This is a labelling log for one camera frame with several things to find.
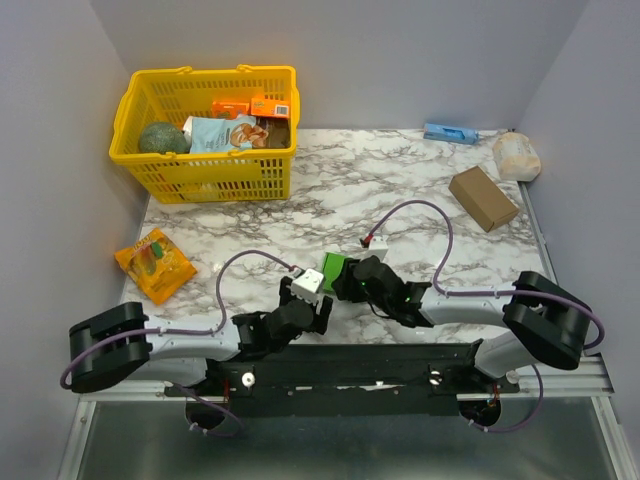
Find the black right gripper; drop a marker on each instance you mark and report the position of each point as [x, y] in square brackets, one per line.
[343, 282]

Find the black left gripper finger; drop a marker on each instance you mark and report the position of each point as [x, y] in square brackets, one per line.
[322, 315]
[285, 294]

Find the green paper box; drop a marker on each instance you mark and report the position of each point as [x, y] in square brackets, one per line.
[332, 267]

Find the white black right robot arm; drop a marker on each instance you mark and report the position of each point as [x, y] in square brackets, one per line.
[545, 323]

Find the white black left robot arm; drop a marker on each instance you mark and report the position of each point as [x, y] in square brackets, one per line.
[108, 348]

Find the brown cardboard box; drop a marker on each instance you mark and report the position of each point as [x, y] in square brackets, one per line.
[482, 199]

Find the light blue carton box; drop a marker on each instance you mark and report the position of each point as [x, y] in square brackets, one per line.
[459, 135]

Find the orange barcode box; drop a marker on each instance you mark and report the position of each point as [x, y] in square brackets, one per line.
[272, 108]

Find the orange snack box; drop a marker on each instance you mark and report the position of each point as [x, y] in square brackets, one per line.
[229, 110]

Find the orange candy bag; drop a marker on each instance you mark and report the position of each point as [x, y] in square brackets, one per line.
[156, 265]

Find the light blue snack pouch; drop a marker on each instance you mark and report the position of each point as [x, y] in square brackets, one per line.
[211, 135]

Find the green round melon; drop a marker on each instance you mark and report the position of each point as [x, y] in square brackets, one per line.
[162, 138]

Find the beige wrapped paper bag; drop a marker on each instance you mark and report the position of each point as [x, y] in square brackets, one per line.
[515, 158]

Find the yellow plastic shopping basket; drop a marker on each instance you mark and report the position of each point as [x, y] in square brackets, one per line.
[174, 95]

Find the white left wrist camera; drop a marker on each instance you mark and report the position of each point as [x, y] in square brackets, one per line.
[308, 286]

